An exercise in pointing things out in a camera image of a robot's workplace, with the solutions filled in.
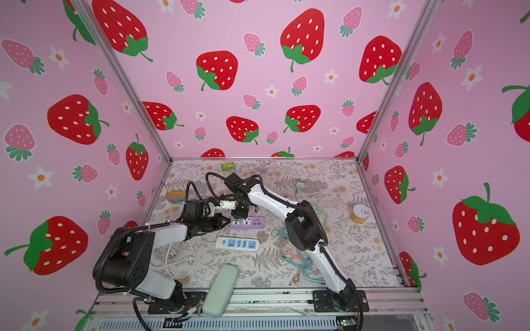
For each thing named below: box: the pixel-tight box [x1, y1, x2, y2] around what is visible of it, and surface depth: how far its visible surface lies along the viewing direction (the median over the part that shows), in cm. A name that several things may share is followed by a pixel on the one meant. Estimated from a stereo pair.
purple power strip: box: [229, 216, 265, 229], surface depth 94 cm
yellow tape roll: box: [349, 204, 370, 225], surface depth 95 cm
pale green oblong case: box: [202, 263, 239, 319], surface depth 74 cm
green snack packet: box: [221, 162, 236, 172], surface depth 120 cm
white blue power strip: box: [215, 236, 260, 251], surface depth 88 cm
